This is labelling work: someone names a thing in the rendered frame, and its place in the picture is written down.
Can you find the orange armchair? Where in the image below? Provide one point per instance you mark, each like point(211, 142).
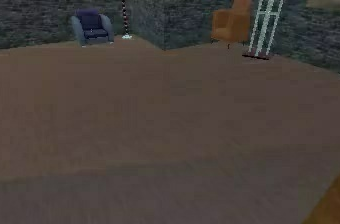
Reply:
point(232, 24)

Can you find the white frame shelf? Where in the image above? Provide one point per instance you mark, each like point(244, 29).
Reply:
point(264, 30)

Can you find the black and white floor lamp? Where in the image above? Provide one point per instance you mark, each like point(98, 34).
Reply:
point(125, 20)

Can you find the grey and purple armchair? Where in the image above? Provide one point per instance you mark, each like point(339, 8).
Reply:
point(92, 29)

